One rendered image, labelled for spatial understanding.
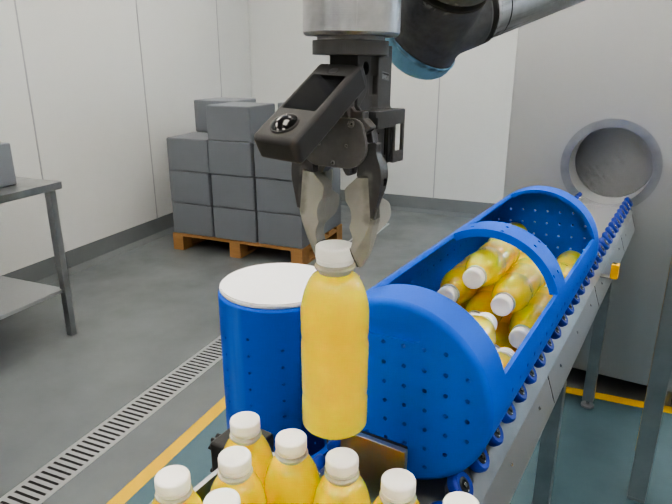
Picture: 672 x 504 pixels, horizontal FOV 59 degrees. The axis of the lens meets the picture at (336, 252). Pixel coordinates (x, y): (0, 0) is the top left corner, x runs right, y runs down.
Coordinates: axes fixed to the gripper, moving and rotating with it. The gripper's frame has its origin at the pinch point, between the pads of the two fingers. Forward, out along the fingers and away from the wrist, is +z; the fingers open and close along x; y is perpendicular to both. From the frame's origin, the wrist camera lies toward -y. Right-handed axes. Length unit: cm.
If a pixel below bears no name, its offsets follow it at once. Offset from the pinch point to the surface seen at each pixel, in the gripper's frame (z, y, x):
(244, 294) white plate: 32, 47, 53
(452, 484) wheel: 38.4, 20.4, -7.2
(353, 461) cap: 25.8, 2.5, -1.2
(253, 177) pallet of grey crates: 63, 299, 259
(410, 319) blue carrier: 14.7, 19.9, 0.3
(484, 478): 43, 30, -9
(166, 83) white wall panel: -2, 335, 386
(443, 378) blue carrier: 22.2, 20.1, -4.8
